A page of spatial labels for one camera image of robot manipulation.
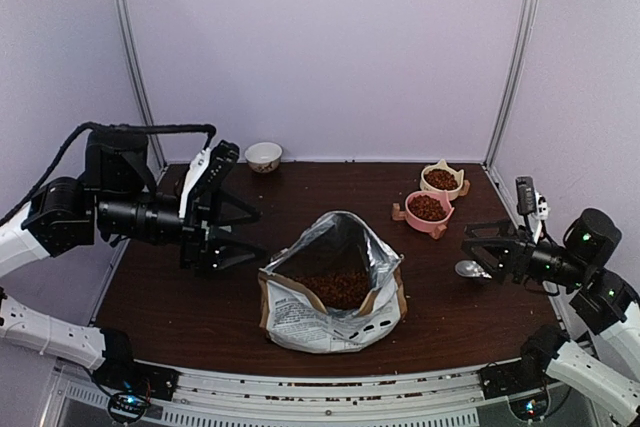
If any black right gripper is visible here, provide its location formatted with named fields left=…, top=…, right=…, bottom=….
left=460, top=219, right=589, bottom=290

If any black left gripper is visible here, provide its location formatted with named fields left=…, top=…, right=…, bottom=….
left=94, top=183, right=269, bottom=280

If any silver metal food scoop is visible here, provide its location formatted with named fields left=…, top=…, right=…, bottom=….
left=454, top=260, right=492, bottom=281

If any brown dog food bag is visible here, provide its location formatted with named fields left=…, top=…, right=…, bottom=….
left=258, top=211, right=407, bottom=354

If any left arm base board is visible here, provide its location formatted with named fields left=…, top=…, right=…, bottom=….
left=107, top=392, right=150, bottom=424

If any right arm base board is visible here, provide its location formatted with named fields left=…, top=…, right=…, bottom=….
left=509, top=393, right=550, bottom=422

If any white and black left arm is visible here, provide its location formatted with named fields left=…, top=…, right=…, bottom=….
left=1, top=122, right=266, bottom=275

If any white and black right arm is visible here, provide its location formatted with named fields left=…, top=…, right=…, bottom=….
left=461, top=208, right=639, bottom=426

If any pink cat-ear pet bowl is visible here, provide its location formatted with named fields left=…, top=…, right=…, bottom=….
left=404, top=191, right=455, bottom=239

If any cream cat-ear pet bowl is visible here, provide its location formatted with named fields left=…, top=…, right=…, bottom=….
left=419, top=159, right=468, bottom=201

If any brown kibble in pink bowl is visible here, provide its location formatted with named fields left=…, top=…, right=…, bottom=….
left=408, top=195, right=447, bottom=222

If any white patterned ceramic bowl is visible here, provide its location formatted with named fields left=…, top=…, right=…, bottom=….
left=244, top=142, right=283, bottom=174

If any brown kibble in cream bowl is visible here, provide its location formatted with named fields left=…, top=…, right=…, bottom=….
left=424, top=169, right=458, bottom=191

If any brown kibble inside bag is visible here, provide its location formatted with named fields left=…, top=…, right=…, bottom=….
left=293, top=271, right=370, bottom=310

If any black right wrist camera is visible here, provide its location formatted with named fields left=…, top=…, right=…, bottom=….
left=515, top=176, right=549, bottom=225

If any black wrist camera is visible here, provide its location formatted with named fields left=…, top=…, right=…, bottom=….
left=178, top=140, right=239, bottom=220
left=515, top=176, right=549, bottom=225

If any right aluminium table rail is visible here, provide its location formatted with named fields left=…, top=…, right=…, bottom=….
left=482, top=165, right=566, bottom=329

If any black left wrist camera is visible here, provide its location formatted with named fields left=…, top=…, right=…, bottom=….
left=178, top=140, right=239, bottom=220

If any left aluminium corner post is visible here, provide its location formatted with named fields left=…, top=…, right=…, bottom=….
left=103, top=0, right=169, bottom=171

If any aluminium corner post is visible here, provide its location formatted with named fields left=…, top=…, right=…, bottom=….
left=103, top=0, right=169, bottom=171
left=483, top=0, right=539, bottom=170

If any aluminium front frame rail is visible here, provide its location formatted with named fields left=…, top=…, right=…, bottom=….
left=39, top=339, right=616, bottom=427

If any right aluminium corner post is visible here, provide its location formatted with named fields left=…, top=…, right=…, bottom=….
left=483, top=0, right=539, bottom=170

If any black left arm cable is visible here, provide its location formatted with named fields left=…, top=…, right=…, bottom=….
left=0, top=121, right=218, bottom=228

